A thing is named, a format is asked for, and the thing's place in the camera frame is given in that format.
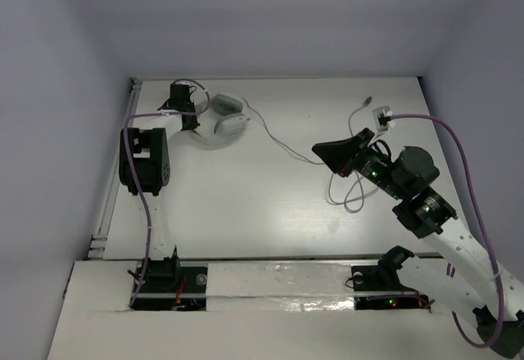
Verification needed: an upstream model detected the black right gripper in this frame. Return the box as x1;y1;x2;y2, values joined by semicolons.
311;128;407;200

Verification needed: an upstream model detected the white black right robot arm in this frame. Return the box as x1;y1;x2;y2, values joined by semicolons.
312;128;523;359

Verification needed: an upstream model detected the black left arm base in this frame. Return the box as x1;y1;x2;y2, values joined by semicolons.
128;248;208;312

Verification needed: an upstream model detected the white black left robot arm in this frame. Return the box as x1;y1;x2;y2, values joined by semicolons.
119;79;202;263

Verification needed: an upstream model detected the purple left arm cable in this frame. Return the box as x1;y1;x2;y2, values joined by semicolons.
122;79;212;308

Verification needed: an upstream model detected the grey headphone cable with USB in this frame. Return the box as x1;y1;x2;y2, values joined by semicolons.
241;96;380;214

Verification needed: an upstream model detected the white over-ear headphones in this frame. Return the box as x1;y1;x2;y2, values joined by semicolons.
190;93;250;150

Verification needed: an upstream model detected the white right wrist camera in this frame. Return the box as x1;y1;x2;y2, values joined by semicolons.
372;106;395;135

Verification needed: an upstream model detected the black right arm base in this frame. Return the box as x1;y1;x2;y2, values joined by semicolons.
344;246;434;311

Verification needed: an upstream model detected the white front cover panel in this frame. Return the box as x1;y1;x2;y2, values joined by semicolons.
49;260;494;359

